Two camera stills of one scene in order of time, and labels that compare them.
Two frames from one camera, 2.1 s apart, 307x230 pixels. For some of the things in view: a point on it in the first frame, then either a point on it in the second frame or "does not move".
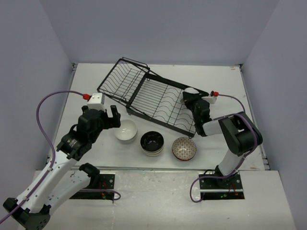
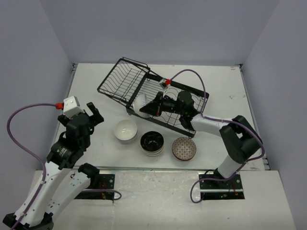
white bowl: x=127 y=132 does not move
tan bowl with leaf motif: x=153 y=155 does not move
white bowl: x=191 y=90 -> x=140 y=100
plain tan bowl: x=153 y=153 does not move
